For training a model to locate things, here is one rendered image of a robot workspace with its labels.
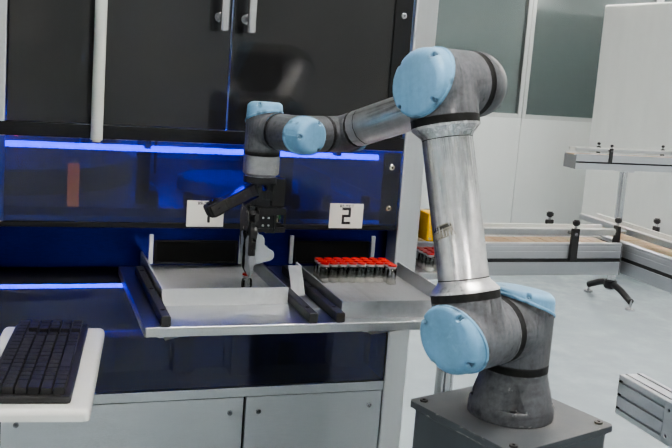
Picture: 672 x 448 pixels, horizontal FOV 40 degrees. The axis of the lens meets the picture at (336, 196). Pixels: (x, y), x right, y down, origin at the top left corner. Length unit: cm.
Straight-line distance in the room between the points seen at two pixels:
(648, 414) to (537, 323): 118
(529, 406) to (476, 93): 54
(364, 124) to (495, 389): 57
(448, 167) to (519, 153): 623
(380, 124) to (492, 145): 583
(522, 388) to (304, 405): 80
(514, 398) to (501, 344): 14
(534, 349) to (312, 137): 58
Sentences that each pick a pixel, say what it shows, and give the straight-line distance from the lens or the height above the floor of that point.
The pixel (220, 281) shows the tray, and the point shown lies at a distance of 206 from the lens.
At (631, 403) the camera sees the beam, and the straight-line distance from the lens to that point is 280.
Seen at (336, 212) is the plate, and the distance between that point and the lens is 219.
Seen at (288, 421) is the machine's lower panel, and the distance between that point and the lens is 231.
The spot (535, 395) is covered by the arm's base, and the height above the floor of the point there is 84.
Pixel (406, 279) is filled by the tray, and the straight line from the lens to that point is 218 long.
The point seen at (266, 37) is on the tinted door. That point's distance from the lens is 211.
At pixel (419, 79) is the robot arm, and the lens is 151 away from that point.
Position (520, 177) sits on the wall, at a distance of 777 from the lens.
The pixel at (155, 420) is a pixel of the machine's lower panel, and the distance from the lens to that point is 223.
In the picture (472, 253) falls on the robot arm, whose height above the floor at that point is 109.
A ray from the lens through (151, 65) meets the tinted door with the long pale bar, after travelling 206.
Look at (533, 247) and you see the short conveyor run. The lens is 257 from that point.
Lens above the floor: 139
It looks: 8 degrees down
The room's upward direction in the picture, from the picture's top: 4 degrees clockwise
